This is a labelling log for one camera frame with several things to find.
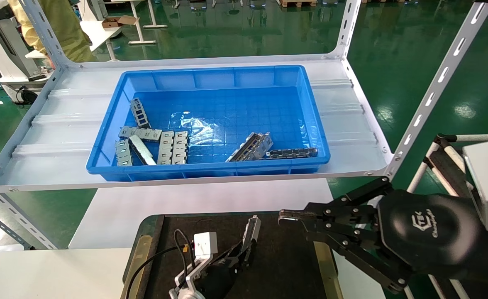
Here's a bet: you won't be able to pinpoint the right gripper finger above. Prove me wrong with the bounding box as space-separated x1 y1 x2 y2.
304 226 414 294
278 176 394 234

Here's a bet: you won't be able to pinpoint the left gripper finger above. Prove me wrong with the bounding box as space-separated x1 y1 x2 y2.
240 245 254 266
217 243 246 266

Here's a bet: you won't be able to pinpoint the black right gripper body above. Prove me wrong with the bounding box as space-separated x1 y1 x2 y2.
377 189 483 283

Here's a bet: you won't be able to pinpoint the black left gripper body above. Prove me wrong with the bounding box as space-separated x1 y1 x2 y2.
195 260 238 299

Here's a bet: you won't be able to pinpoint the open-frame metal bracket part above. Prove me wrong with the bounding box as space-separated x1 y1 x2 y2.
242 215 262 255

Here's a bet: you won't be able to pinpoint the black rectangular container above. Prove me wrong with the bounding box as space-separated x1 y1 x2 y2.
122 212 341 299

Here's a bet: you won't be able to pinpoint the dark slim metal part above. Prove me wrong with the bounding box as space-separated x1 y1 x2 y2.
265 147 318 160

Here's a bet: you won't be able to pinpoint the shiny plain metal part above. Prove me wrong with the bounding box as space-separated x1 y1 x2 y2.
128 135 157 166

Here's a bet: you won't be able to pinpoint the blue plastic bin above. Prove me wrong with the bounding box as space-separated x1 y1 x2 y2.
86 65 331 182

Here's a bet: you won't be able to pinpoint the clear plastic film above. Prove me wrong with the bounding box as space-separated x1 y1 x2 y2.
167 110 228 146

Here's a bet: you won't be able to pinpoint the white metal shelf rack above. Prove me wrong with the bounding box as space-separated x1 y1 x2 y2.
0 0 488 250

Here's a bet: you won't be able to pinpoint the wooden pallet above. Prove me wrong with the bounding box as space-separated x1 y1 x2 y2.
280 0 317 8

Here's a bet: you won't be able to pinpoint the white background desk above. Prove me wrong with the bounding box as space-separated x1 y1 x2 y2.
25 19 128 61

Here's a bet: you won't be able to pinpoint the open cardboard box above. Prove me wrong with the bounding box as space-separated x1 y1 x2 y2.
102 15 139 29

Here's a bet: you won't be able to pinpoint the person in yellow coat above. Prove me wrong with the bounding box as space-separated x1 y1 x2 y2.
7 0 98 69

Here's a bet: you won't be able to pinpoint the white background machine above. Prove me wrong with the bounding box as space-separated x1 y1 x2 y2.
0 0 54 102

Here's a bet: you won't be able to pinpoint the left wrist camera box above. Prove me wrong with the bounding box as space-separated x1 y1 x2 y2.
168 232 219 299

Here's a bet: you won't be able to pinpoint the black camera cable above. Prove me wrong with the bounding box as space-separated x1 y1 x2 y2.
126 228 197 299

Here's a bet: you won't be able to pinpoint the stacked metal bracket part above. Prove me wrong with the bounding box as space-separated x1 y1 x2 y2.
225 132 274 162

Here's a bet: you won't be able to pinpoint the flat metal bracket part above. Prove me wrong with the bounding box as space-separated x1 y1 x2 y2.
115 139 133 167
118 126 163 142
171 131 189 165
157 131 175 165

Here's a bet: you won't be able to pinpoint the upright metal bracket part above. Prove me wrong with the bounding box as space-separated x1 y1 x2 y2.
129 98 151 128

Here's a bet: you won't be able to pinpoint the white table leg frame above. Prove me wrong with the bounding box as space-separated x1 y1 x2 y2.
103 0 168 45

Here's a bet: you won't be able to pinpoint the black coiled cable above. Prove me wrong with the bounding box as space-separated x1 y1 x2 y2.
17 86 39 105

